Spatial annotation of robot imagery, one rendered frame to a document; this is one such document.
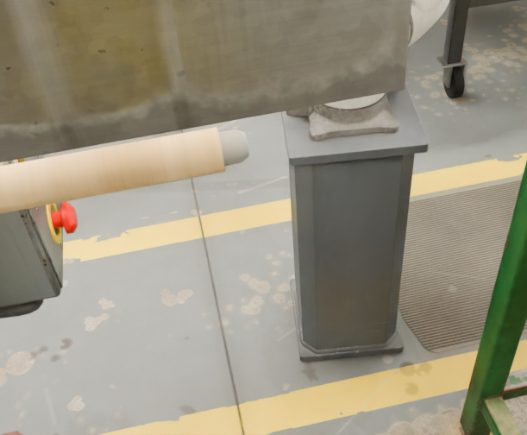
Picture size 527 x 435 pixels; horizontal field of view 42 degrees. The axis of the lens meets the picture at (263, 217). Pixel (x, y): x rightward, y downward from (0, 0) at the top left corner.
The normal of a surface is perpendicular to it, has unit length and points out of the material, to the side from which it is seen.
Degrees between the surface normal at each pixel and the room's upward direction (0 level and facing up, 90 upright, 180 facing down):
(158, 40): 90
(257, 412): 0
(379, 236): 90
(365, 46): 90
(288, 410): 0
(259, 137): 0
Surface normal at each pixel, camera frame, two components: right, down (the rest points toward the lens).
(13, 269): 0.20, 0.67
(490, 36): -0.07, -0.72
